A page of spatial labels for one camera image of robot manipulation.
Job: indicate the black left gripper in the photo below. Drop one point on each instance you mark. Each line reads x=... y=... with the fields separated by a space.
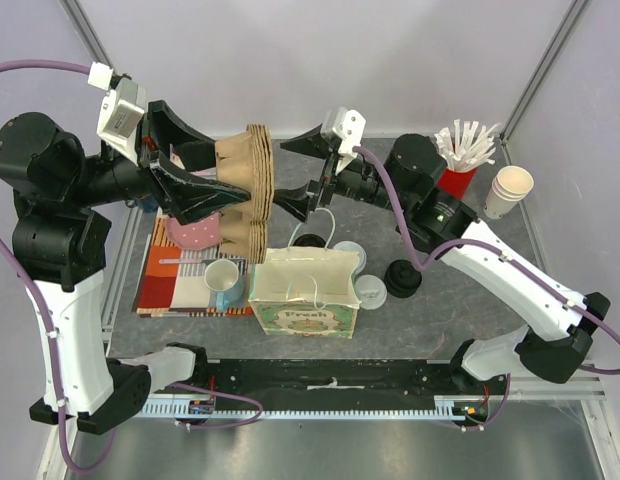
x=196 y=150

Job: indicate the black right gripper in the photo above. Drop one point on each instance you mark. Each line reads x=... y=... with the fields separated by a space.
x=325 y=176

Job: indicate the brown pulp carrier stack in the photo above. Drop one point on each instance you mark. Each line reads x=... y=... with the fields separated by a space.
x=246 y=161

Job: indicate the black plastic cup lid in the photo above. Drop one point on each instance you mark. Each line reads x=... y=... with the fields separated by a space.
x=310 y=240

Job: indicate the white plastic cup lid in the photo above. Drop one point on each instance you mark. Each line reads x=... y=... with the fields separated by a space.
x=352 y=246

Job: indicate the green patterned paper bag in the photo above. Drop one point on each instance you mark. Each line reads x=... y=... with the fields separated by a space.
x=305 y=291

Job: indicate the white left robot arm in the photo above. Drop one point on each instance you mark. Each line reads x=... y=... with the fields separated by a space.
x=58 y=249

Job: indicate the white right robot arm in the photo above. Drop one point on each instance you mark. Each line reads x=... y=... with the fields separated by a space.
x=559 y=323

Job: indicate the dark blue ceramic mug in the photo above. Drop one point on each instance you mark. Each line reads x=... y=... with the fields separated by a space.
x=146 y=204

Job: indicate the pink dotted plate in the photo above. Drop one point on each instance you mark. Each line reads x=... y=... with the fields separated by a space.
x=196 y=236

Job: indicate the light blue ceramic mug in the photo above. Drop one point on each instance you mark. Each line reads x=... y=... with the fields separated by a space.
x=223 y=278

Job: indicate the colourful patterned placemat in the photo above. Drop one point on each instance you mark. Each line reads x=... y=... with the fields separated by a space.
x=165 y=290

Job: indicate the white lid stack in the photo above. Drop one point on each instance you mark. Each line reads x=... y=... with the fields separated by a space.
x=371 y=291

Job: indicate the black plastic lid stack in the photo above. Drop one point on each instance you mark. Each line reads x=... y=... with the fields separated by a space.
x=401 y=279

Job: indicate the red ribbed paper cup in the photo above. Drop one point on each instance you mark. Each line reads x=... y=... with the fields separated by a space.
x=456 y=183

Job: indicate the white wrapped straws bundle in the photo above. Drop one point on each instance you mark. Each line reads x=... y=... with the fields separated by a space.
x=466 y=146

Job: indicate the white paper cup stack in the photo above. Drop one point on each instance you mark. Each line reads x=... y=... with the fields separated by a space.
x=510 y=185

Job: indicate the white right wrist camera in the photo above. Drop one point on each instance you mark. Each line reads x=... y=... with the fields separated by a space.
x=343 y=130

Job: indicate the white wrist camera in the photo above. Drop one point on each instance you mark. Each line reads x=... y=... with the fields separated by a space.
x=343 y=130
x=122 y=109

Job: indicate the pink handled knife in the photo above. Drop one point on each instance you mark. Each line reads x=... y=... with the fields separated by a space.
x=194 y=261

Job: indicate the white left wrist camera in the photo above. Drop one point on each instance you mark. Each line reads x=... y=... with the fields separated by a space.
x=122 y=109

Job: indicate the aluminium frame post left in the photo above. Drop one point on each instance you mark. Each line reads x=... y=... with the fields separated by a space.
x=86 y=31

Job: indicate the aluminium frame post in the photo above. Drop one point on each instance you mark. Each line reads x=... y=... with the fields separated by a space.
x=556 y=45
x=86 y=31

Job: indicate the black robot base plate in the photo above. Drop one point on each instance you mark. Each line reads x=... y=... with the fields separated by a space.
x=340 y=383

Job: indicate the white slotted cable duct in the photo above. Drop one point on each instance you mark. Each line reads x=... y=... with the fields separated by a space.
x=193 y=407

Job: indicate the aluminium frame post right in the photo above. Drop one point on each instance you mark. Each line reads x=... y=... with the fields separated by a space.
x=556 y=45

